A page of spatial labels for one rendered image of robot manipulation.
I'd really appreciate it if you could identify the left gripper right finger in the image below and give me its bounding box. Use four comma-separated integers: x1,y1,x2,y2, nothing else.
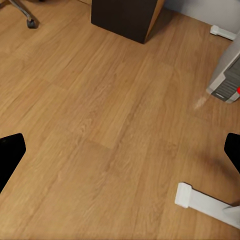
224,133,240,173

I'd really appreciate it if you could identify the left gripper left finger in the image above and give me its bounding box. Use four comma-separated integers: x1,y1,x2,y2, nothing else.
0,133,26,193

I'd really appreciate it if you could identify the swivel chair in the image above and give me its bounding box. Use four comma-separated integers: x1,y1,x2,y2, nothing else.
9,0,36,28

